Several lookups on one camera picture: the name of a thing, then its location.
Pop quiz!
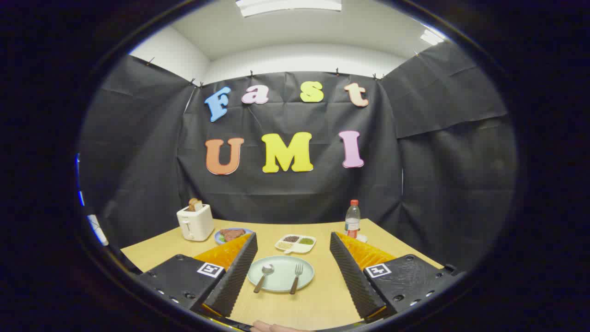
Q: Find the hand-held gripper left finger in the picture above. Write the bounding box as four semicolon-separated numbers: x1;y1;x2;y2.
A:
134;232;259;319

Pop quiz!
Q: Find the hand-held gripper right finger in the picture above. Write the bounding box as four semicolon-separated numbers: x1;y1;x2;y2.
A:
329;231;464;323

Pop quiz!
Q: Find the metal spoon wooden handle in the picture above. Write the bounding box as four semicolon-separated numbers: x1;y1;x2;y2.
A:
253;264;275;294

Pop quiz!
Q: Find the metal fork wooden handle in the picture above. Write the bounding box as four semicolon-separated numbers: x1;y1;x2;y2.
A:
289;263;304;295

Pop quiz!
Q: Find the pale green round plate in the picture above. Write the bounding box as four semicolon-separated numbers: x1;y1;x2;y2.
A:
247;255;315;293

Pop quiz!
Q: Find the small blue plate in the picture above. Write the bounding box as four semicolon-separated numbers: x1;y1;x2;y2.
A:
214;227;254;245

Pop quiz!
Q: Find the clear red-capped water bottle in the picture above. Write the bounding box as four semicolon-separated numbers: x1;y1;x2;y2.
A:
345;200;361;238

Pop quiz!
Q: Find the white divided bean tray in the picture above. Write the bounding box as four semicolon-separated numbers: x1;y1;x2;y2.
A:
275;234;317;255

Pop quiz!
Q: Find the white toaster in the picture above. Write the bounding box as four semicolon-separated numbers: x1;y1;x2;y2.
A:
177;204;215;242

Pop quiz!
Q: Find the black backdrop cloth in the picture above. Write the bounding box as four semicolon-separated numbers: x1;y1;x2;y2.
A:
78;41;519;273

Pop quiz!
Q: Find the white board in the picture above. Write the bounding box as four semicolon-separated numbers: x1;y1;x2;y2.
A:
87;214;110;246

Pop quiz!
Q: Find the small ceiling light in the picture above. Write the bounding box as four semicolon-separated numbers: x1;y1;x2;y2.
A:
419;29;445;46

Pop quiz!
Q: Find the long ceiling light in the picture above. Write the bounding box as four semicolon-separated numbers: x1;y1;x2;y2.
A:
235;0;342;18

